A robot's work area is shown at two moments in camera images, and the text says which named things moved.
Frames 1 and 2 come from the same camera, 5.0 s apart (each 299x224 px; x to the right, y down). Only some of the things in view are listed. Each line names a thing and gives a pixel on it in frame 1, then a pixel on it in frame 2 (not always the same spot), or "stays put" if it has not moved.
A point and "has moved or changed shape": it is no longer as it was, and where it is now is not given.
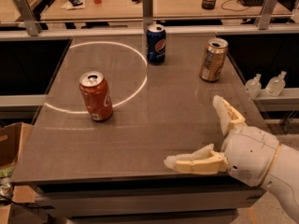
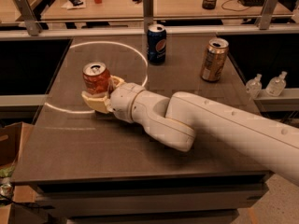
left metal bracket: x=33 y=26 stays put
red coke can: x=96 y=94 has moved or changed shape
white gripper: x=251 y=154 → x=122 y=100
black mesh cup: x=208 y=2 stays put
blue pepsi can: x=156 y=44 stays put
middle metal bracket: x=147 y=8 stays put
